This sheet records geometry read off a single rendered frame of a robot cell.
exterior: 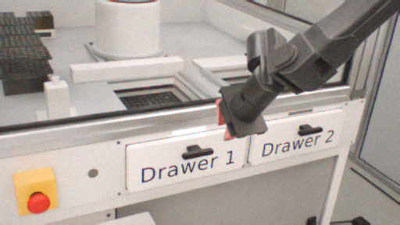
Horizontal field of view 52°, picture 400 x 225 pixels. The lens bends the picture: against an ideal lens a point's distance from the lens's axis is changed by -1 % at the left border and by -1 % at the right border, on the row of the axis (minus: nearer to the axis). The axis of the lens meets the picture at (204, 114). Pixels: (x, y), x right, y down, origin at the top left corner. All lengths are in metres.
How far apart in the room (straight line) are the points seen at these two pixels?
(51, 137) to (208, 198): 0.44
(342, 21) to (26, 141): 0.58
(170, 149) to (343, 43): 0.44
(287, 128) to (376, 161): 1.77
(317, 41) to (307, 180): 0.69
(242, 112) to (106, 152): 0.30
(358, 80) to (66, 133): 0.76
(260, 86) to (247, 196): 0.53
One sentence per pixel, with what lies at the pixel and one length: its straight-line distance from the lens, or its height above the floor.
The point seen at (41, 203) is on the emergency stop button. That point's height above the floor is 0.88.
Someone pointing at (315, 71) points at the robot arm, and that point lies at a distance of 0.66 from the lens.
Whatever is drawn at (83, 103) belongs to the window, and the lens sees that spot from 0.83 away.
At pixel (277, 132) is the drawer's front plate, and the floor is 0.90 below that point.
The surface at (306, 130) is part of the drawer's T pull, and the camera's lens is 1.06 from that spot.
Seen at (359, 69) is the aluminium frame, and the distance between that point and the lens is 1.18.
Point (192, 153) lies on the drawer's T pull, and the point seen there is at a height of 0.91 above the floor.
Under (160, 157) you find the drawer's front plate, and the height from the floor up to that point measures 0.89.
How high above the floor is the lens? 1.37
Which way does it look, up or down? 25 degrees down
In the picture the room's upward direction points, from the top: 5 degrees clockwise
